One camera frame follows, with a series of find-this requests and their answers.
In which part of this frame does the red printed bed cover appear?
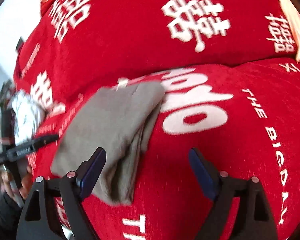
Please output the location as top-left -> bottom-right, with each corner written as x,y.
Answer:
14,0 -> 300,239

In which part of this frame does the grey knitted garment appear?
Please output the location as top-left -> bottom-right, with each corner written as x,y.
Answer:
51,81 -> 165,206

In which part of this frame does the light floral crumpled cloth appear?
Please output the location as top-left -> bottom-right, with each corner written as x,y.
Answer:
10,89 -> 45,145

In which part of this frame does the person's left hand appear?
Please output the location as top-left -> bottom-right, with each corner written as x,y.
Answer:
1,165 -> 33,202

